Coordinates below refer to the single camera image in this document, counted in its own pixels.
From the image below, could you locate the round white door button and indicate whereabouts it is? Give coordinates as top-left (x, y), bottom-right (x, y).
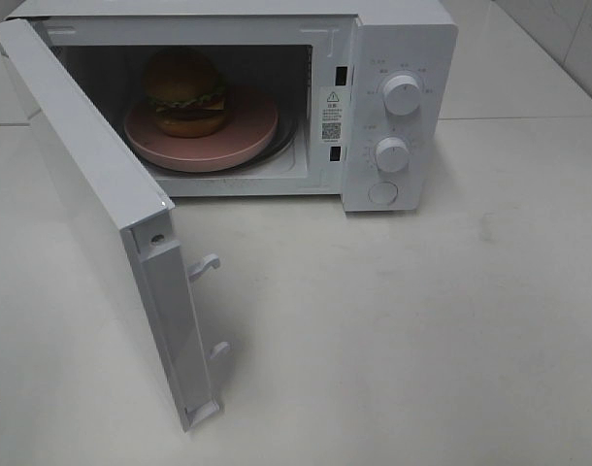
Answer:
top-left (368, 182), bottom-right (399, 206)

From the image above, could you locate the pink round plate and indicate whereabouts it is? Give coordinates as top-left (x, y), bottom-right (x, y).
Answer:
top-left (124, 86), bottom-right (280, 173)

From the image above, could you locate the white microwave door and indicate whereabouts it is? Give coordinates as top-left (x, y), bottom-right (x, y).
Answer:
top-left (0, 19), bottom-right (220, 429)

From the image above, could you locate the toy burger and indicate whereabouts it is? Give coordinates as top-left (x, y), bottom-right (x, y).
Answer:
top-left (143, 47), bottom-right (229, 138)

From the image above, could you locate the glass microwave turntable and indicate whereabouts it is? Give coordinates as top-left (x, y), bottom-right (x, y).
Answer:
top-left (243, 116), bottom-right (298, 168)

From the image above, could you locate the lower white microwave knob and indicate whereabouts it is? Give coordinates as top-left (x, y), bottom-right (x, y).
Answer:
top-left (375, 137), bottom-right (411, 173)

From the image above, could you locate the white microwave knob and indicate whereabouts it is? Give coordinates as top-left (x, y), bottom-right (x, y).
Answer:
top-left (380, 72), bottom-right (422, 117)
top-left (375, 137), bottom-right (411, 173)

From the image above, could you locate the upper white microwave knob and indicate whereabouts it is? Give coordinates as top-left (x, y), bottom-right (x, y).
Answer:
top-left (380, 72), bottom-right (422, 117)

